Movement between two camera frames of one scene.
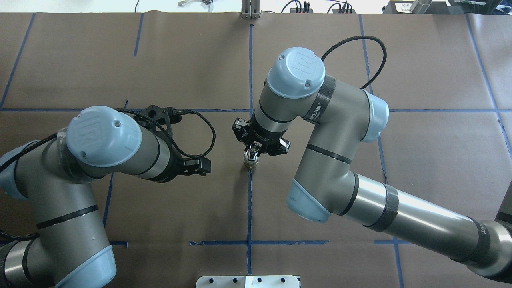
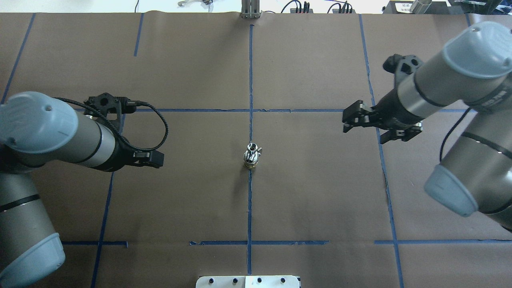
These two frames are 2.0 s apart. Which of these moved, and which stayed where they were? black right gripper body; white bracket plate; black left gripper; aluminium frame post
Moved: black right gripper body; black left gripper
Stayed: white bracket plate; aluminium frame post
